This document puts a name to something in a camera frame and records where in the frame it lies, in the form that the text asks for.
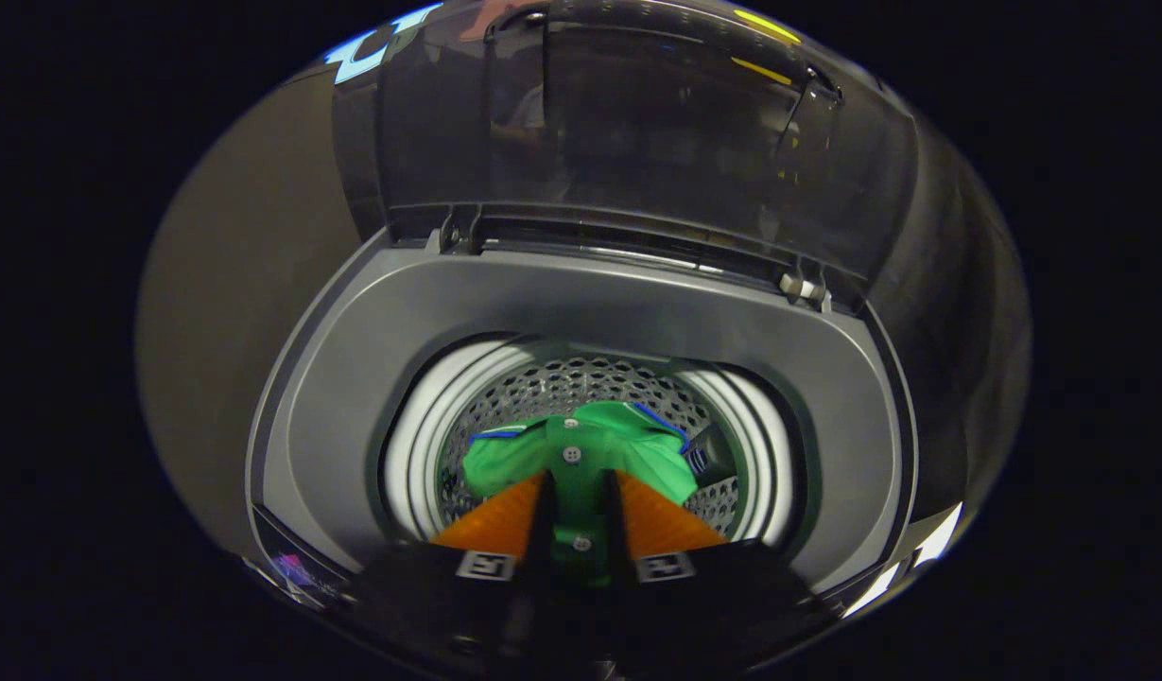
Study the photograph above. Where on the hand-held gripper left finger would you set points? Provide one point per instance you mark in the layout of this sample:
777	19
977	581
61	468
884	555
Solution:
541	530

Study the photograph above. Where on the black backdrop cloth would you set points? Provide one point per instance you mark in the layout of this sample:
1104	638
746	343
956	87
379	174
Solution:
968	331

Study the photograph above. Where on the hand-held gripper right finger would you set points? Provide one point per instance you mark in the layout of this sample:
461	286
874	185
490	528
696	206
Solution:
618	530

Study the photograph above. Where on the dark transparent washing machine lid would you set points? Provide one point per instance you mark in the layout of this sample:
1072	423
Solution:
656	142

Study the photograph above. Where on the green polo shirt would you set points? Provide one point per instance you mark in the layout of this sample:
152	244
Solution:
580	445

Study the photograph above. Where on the grey washing machine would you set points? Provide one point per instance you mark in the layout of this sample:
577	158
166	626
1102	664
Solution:
580	303

